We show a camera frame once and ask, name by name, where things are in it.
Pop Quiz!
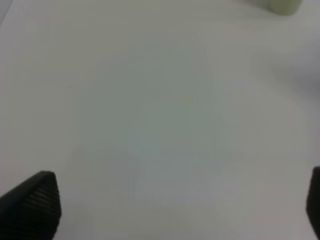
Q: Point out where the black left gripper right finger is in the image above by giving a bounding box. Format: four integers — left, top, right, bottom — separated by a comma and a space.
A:
306, 166, 320, 240

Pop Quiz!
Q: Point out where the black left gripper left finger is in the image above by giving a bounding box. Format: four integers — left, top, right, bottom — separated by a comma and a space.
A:
0, 171, 62, 240

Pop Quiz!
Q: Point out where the pale green plastic cup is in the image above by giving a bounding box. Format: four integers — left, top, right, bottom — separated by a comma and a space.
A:
269, 0, 303, 16

